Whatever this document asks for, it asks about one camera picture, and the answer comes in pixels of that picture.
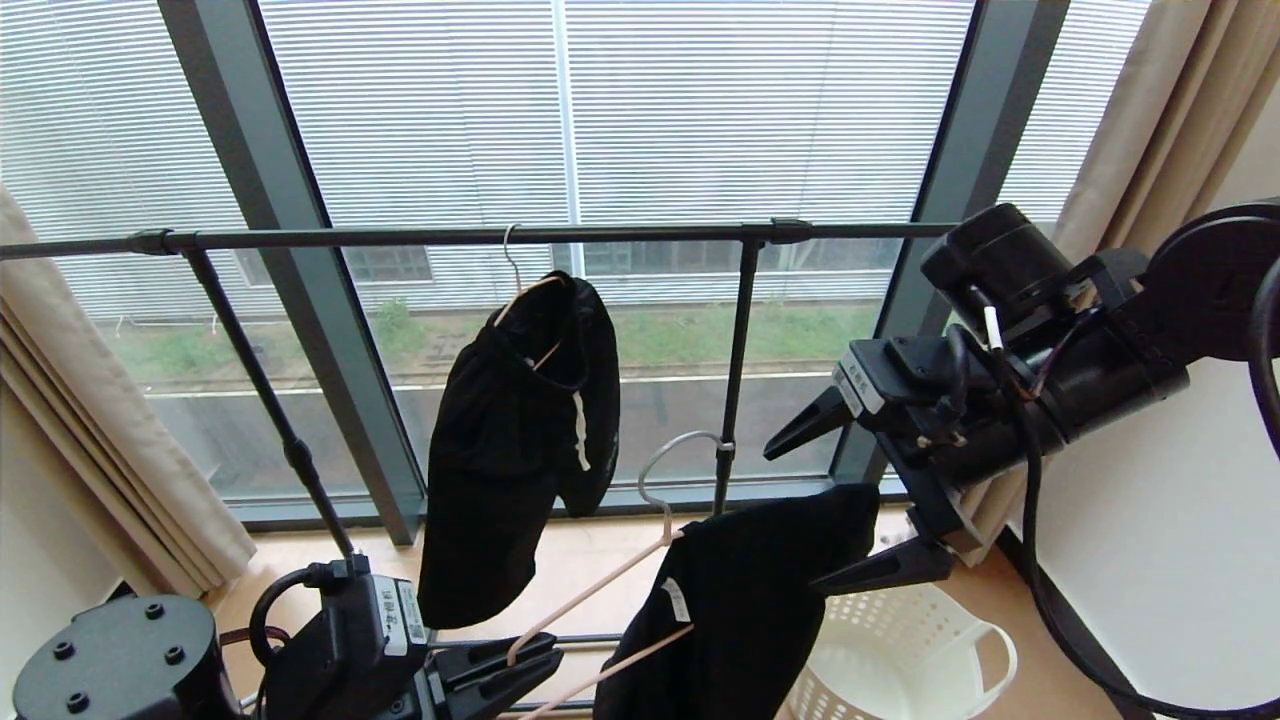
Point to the black clothes rack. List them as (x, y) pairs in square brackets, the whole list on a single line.
[(400, 236)]

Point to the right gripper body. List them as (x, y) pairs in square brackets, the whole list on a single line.
[(990, 440)]

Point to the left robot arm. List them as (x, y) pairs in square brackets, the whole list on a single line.
[(120, 660)]

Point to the white laundry basket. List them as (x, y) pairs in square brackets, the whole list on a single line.
[(900, 650)]

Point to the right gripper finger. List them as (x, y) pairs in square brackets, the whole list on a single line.
[(900, 565), (815, 425)]

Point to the beige curtain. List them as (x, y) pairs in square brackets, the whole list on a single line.
[(100, 420), (1150, 120)]

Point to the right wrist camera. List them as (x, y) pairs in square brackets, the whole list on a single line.
[(900, 370)]

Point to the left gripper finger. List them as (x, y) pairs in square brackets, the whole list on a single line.
[(490, 658), (520, 688)]

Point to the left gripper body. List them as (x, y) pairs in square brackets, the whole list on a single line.
[(425, 700)]

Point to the window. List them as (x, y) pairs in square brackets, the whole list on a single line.
[(300, 200)]

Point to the pink clothes hanger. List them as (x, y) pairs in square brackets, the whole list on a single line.
[(590, 592), (512, 260)]

